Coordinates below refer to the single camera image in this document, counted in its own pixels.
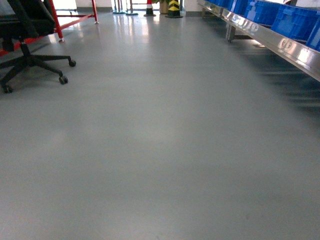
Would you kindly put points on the red white traffic cone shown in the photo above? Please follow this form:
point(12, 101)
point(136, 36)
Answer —
point(149, 9)

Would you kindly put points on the yellow black striped bollard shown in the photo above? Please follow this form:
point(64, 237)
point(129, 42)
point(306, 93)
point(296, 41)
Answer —
point(173, 10)

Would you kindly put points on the blue plastic crate right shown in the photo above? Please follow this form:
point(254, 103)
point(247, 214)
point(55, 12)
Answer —
point(262, 12)

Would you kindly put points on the blue plastic crate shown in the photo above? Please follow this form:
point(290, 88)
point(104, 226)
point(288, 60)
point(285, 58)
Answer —
point(293, 22)
point(262, 12)

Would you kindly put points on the stainless steel shelf rack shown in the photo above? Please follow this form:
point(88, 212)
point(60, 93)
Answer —
point(240, 28)

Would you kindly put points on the black office chair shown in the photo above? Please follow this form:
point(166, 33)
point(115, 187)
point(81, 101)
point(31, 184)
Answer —
point(31, 19)

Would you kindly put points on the blue plastic crate left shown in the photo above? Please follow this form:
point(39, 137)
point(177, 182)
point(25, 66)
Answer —
point(293, 22)

